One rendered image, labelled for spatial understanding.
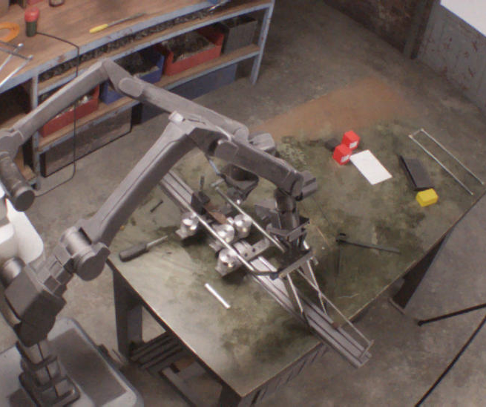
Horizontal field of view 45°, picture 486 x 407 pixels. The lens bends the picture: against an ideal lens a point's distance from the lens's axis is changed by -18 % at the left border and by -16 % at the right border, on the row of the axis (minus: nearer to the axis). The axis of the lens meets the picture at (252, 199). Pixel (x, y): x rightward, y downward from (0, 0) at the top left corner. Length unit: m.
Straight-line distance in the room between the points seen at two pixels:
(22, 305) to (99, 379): 1.07
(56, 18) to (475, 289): 2.68
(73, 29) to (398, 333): 2.17
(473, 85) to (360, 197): 2.68
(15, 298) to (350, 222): 1.24
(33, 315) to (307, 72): 3.26
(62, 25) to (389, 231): 1.84
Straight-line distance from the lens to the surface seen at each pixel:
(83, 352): 2.48
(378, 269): 2.10
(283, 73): 4.27
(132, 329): 2.51
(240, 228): 1.98
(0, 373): 2.47
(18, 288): 1.41
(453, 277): 3.45
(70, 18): 3.18
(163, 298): 1.89
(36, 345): 2.00
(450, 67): 4.88
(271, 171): 1.67
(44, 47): 2.97
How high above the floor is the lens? 2.44
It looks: 46 degrees down
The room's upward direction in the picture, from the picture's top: 14 degrees clockwise
